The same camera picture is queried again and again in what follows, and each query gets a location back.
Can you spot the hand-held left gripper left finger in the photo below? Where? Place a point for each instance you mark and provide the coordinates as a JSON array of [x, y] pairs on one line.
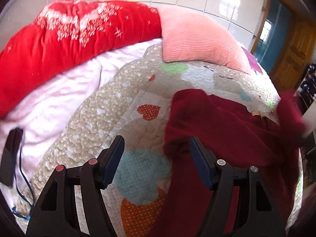
[[114, 160]]

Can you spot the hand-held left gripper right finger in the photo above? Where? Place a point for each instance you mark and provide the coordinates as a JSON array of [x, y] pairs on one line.
[[201, 160]]

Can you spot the dark red garment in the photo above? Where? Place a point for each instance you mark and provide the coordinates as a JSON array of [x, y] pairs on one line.
[[222, 128]]

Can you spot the heart patterned quilt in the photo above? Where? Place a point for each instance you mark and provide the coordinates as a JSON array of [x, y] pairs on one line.
[[123, 98]]

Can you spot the pale pink blanket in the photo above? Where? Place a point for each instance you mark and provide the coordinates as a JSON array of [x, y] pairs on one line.
[[61, 88]]

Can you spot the black phone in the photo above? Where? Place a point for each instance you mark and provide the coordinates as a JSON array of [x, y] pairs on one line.
[[11, 158]]

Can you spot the magenta fuzzy cloth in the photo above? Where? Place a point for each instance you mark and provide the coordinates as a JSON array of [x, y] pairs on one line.
[[254, 64]]

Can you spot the pink ribbed pillow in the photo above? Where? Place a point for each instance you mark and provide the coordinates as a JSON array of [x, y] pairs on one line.
[[197, 37]]

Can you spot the white shelf unit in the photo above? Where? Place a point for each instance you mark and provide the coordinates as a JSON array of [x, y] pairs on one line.
[[307, 88]]

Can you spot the red printed duvet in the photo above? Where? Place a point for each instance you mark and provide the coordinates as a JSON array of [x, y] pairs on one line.
[[49, 49]]

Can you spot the wooden door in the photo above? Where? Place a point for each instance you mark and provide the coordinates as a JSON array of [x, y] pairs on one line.
[[293, 54]]

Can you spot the blue door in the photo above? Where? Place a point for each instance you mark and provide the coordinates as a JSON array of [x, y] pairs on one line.
[[271, 34]]

